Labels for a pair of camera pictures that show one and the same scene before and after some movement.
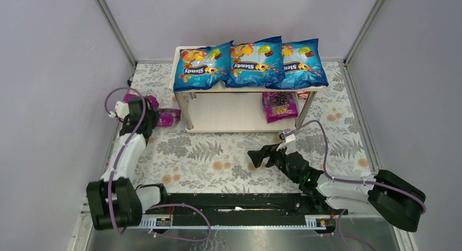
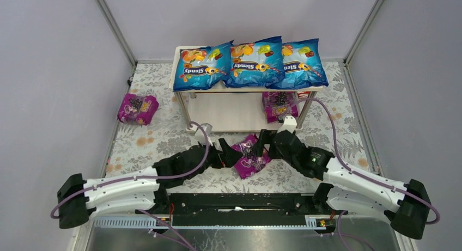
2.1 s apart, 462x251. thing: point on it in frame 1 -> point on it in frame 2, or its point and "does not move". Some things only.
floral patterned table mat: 183,162 does not move
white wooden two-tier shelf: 235,110 does not move
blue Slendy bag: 303,66 does not move
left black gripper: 151,112 -> 220,154
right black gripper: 273,159 -> 268,145
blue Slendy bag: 260,63 does not move
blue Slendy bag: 202,68 does not move
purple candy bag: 168,117 -> 249,163
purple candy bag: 279,105 does not move
